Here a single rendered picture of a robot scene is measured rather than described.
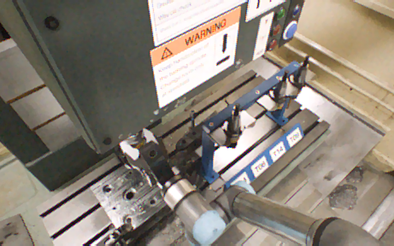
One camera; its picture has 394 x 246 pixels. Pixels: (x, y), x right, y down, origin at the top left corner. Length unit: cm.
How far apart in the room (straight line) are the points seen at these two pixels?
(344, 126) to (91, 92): 136
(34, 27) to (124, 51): 9
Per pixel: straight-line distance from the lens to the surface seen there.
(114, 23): 31
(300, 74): 105
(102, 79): 34
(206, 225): 65
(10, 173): 182
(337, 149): 152
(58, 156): 142
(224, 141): 86
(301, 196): 139
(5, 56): 102
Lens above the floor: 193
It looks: 53 degrees down
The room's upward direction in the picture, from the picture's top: straight up
